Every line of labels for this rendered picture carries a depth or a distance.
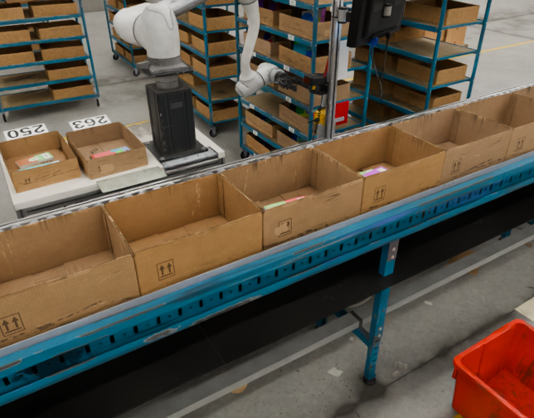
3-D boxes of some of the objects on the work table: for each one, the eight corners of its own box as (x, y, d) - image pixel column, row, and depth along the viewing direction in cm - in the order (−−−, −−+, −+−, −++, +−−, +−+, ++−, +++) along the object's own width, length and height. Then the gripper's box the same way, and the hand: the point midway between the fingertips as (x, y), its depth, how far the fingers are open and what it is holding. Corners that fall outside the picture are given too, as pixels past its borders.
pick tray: (62, 148, 252) (57, 129, 246) (82, 177, 224) (77, 157, 219) (2, 161, 239) (-3, 143, 233) (16, 193, 211) (9, 173, 206)
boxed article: (16, 164, 235) (15, 161, 234) (48, 154, 244) (48, 152, 243) (21, 169, 230) (20, 166, 229) (54, 159, 239) (53, 156, 238)
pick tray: (123, 138, 262) (119, 120, 256) (148, 165, 234) (146, 146, 229) (69, 150, 249) (65, 133, 243) (89, 180, 221) (85, 161, 216)
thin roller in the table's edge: (216, 156, 246) (216, 153, 245) (165, 169, 234) (164, 166, 233) (215, 155, 248) (215, 151, 247) (163, 167, 236) (162, 164, 235)
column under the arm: (143, 143, 255) (133, 82, 238) (188, 133, 267) (182, 74, 249) (160, 162, 236) (151, 97, 219) (208, 151, 248) (203, 88, 230)
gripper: (264, 74, 281) (287, 84, 264) (294, 68, 290) (317, 78, 273) (264, 86, 285) (286, 97, 268) (293, 80, 294) (317, 91, 277)
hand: (299, 86), depth 273 cm, fingers open, 8 cm apart
